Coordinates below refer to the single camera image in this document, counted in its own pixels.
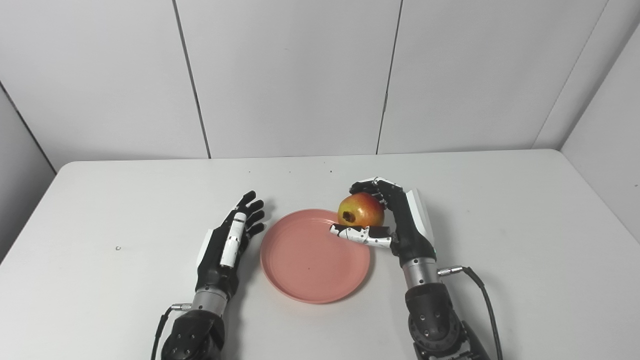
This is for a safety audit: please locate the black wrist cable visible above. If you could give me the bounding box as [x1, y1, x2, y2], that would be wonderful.
[150, 302, 193, 360]
[437, 266, 504, 360]

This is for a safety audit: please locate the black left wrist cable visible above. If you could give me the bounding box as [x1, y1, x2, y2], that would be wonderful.
[150, 302, 193, 360]

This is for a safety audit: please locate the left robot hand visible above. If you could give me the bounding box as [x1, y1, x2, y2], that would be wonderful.
[195, 190, 266, 301]

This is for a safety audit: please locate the pink round plate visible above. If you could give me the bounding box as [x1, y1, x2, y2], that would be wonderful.
[259, 209, 372, 305]

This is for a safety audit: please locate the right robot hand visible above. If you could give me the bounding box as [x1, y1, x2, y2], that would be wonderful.
[329, 176, 437, 268]

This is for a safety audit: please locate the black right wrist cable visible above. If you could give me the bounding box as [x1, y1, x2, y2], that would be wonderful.
[437, 266, 504, 360]

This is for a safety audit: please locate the red yellow pomegranate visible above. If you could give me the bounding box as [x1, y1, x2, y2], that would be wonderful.
[337, 192, 386, 228]

